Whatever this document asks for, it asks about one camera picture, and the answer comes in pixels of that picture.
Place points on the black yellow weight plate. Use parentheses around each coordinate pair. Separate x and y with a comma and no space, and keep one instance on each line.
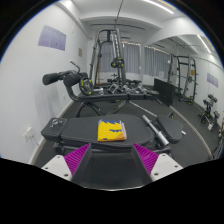
(118,62)

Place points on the small black padded seat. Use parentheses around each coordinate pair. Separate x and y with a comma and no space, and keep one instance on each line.
(170,128)

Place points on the black squat rack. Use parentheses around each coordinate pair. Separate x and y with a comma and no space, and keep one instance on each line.
(191,80)

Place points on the group of dumbbells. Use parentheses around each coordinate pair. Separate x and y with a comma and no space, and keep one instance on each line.
(130,88)

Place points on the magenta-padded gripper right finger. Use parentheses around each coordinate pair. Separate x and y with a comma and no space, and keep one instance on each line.
(146,158)

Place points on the silver steel barbell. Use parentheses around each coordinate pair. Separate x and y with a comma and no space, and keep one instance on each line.
(156,130)

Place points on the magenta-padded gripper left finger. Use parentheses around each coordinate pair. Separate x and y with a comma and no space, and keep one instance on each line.
(77,157)

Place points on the short ceiling light strip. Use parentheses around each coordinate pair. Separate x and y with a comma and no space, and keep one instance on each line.
(203,44)

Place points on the orange yellow blue printed towel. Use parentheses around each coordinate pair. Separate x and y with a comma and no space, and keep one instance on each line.
(110,130)

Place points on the white wall socket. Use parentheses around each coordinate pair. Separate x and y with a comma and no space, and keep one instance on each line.
(28,134)

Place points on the black yellow-marked weight plate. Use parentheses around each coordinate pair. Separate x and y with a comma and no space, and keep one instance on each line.
(86,86)

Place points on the black upright board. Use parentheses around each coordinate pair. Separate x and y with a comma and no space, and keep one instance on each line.
(164,91)

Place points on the black dumbbell stand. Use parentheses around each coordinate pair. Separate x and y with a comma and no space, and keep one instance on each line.
(209,110)

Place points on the small brown wall sign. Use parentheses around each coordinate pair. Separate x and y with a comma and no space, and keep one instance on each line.
(80,52)

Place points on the long ceiling light strip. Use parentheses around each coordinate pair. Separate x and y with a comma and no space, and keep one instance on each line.
(159,6)

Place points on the small purple wall poster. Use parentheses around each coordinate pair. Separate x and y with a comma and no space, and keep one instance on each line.
(212,80)

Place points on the large purple wall poster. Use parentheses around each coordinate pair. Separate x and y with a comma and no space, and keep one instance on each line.
(51,37)

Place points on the grey window curtain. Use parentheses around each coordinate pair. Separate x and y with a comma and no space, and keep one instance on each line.
(132,57)
(157,62)

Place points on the black roller-pad bench machine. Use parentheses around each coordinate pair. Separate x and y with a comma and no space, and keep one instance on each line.
(71,80)

